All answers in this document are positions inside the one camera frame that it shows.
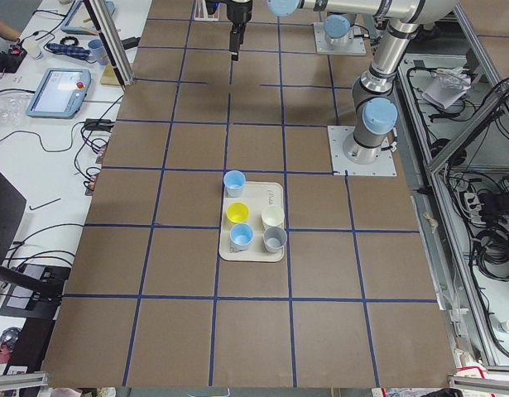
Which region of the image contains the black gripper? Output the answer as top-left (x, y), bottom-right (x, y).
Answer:
top-left (225, 0), bottom-right (253, 61)

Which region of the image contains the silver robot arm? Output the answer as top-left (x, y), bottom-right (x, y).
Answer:
top-left (267, 0), bottom-right (457, 165)
top-left (323, 12), bottom-right (357, 45)

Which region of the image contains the blue cup on desk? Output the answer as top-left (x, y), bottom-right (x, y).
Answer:
top-left (88, 39), bottom-right (108, 65)

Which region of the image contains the blue cup back of tray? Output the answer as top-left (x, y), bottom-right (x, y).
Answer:
top-left (223, 170), bottom-right (247, 198)

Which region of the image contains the blue cup of tray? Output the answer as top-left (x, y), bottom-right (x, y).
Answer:
top-left (229, 223), bottom-right (254, 252)
top-left (223, 170), bottom-right (247, 198)

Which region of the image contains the yellow plastic cup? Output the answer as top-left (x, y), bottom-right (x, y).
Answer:
top-left (226, 202), bottom-right (250, 225)

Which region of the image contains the pale green plastic cup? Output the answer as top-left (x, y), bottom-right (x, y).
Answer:
top-left (261, 205), bottom-right (285, 230)

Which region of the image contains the blue cup front of tray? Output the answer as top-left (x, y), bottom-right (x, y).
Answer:
top-left (229, 223), bottom-right (254, 252)

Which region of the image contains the white paper cup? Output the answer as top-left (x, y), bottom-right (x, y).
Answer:
top-left (22, 38), bottom-right (43, 60)

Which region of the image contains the grey plastic cup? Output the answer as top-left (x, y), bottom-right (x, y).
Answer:
top-left (262, 227), bottom-right (287, 253)

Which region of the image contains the black power adapter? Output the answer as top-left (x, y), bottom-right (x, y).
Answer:
top-left (122, 36), bottom-right (141, 50)

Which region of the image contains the wooden mug tree stand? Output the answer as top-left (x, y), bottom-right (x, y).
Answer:
top-left (83, 12), bottom-right (133, 87)

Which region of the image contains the far blue teach pendant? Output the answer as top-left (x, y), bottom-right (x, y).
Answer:
top-left (60, 1), bottom-right (97, 35)

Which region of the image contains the blue teach pendant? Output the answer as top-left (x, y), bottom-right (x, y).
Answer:
top-left (60, 1), bottom-right (97, 35)
top-left (26, 68), bottom-right (91, 119)

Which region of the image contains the cream plastic tray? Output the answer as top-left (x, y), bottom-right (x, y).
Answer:
top-left (218, 180), bottom-right (286, 263)

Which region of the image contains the blue plaid cloth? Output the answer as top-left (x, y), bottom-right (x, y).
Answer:
top-left (44, 43), bottom-right (90, 61)

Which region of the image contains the near blue teach pendant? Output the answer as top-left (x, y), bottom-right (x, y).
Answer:
top-left (26, 68), bottom-right (91, 119)

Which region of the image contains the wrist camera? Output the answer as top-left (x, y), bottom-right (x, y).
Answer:
top-left (205, 0), bottom-right (219, 17)

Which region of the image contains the white wire cup rack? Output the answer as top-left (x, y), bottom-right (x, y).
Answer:
top-left (194, 0), bottom-right (209, 21)

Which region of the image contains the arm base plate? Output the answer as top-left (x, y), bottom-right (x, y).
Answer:
top-left (327, 126), bottom-right (397, 177)
top-left (313, 17), bottom-right (366, 56)

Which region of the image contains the aluminium frame post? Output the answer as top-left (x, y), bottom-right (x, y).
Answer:
top-left (82, 0), bottom-right (135, 87)

